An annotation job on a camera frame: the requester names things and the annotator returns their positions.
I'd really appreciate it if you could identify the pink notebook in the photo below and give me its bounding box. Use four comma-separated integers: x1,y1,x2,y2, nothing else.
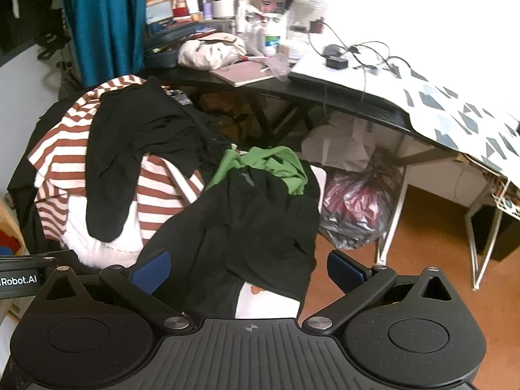
209,60,276,88

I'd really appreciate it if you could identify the white wire basket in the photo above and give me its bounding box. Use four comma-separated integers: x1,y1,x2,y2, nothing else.
488,170,520,213

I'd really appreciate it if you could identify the clear glass jar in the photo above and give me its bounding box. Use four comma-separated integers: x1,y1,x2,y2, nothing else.
290,0,328,34

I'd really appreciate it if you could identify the brown white striped shirt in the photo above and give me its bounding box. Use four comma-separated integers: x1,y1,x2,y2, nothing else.
28,75,204,253

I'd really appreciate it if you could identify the white bottle with green label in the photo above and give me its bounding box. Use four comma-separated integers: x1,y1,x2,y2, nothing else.
260,13,288,56

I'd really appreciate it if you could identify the white garment with orange print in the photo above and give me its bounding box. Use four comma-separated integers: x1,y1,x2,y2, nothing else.
235,280,302,319

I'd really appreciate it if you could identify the green garment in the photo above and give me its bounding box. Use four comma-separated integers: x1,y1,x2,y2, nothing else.
205,146,309,196

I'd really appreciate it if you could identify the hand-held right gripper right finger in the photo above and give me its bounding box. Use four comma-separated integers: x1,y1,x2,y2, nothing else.
301,251,462,336

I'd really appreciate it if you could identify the white metal table frame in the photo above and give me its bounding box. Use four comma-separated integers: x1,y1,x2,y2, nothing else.
374,146,509,292

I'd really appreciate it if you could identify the blue curtain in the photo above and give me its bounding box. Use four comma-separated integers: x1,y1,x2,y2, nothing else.
55,0,149,88

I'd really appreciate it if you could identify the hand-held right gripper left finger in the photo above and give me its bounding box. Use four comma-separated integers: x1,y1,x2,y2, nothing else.
36,251,196,332

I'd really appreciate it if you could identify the black draped garment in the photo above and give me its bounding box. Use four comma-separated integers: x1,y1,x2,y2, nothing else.
85,77,230,242

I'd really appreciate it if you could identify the black sweater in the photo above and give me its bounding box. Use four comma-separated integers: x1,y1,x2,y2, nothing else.
138,166,321,319

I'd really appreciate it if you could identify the white cosmetic pouch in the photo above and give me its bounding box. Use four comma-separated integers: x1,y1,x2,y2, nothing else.
177,32,247,70

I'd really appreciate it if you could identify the black desk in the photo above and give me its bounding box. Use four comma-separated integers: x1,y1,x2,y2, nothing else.
138,64,449,164

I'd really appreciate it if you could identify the white makeup brush holder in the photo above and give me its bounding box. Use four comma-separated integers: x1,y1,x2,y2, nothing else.
211,0,241,20

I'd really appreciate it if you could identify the black cable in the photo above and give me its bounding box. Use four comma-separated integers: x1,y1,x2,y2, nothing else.
306,19,402,79

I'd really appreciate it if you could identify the geometric patterned tablecloth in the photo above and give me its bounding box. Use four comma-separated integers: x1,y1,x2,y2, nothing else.
289,44,520,191

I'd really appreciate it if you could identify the dark cloth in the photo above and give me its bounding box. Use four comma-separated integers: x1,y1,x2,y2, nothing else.
7,101,55,248

